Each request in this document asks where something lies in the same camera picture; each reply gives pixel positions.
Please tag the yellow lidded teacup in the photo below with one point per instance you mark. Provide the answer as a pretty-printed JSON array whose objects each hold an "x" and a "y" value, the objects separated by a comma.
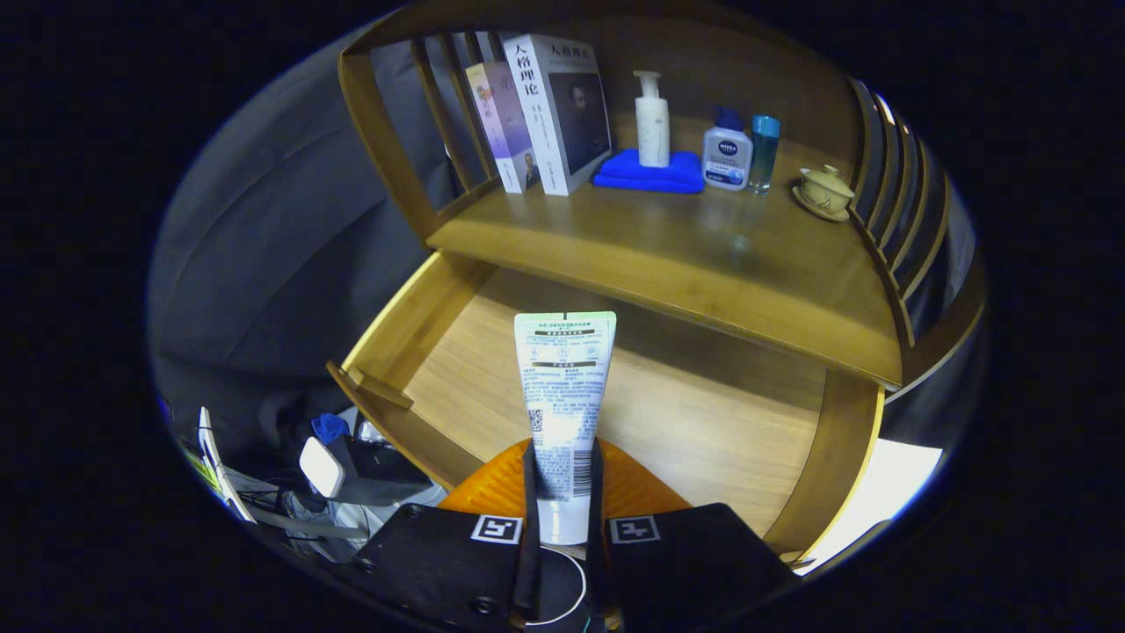
[{"x": 824, "y": 192}]

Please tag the black box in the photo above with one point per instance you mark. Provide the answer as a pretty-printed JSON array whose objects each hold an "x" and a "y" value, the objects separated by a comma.
[{"x": 387, "y": 475}]

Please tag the thick white book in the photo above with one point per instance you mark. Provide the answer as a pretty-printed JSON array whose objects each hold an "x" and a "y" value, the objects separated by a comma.
[{"x": 576, "y": 114}]

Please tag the white bottle blue cap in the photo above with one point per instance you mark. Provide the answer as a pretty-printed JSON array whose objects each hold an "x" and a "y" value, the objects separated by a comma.
[{"x": 727, "y": 158}]

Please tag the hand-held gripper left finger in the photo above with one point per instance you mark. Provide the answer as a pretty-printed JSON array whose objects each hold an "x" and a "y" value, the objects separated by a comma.
[{"x": 439, "y": 563}]

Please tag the brown wooden cabinet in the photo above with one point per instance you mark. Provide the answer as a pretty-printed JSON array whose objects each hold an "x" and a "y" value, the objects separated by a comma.
[{"x": 373, "y": 114}]

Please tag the slim teal bottle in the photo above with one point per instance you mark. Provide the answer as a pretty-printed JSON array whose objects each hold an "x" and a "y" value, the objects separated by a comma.
[{"x": 763, "y": 154}]

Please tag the small blue rag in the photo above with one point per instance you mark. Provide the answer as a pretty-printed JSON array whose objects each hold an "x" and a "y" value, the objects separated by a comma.
[{"x": 330, "y": 428}]

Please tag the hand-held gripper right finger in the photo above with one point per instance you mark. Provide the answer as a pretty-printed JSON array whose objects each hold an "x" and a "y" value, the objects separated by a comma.
[{"x": 694, "y": 563}]

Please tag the brown wooden drawer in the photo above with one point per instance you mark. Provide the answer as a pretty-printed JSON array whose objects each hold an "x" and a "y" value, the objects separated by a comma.
[{"x": 703, "y": 413}]

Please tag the blue folded cloth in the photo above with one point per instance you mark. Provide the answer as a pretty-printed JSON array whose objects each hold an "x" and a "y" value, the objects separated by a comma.
[{"x": 633, "y": 174}]

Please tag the wooden countertop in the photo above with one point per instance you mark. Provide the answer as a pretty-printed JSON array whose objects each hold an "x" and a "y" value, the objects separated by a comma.
[{"x": 659, "y": 246}]

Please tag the white paper sheets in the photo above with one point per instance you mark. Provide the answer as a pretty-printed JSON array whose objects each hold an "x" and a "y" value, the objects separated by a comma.
[{"x": 220, "y": 466}]

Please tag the white pump bottle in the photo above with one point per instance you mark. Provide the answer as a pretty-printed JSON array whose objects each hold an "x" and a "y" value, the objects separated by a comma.
[{"x": 652, "y": 127}]

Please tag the white cosmetic tube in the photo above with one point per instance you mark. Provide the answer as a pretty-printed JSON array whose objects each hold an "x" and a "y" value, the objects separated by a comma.
[{"x": 562, "y": 378}]

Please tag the white power adapter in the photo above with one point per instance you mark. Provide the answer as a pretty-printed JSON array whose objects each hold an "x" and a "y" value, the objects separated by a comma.
[{"x": 321, "y": 466}]

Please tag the thin purple book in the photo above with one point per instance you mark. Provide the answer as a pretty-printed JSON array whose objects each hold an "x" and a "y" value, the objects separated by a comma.
[{"x": 503, "y": 123}]

